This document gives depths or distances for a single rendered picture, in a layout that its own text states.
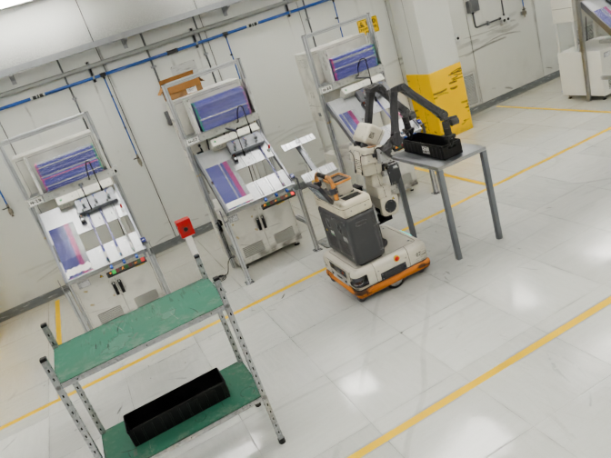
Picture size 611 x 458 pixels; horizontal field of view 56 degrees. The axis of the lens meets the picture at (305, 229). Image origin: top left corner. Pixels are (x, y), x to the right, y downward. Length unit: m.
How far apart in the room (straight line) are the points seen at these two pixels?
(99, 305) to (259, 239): 1.59
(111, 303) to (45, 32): 2.96
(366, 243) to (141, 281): 2.21
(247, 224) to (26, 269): 2.72
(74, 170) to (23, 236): 1.84
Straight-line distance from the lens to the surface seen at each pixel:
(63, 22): 6.82
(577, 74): 8.31
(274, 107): 7.26
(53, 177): 5.34
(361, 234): 4.27
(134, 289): 5.48
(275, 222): 5.65
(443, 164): 4.46
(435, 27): 7.75
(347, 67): 5.97
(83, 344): 3.25
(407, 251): 4.48
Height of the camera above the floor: 2.21
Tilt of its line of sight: 21 degrees down
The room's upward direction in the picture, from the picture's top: 18 degrees counter-clockwise
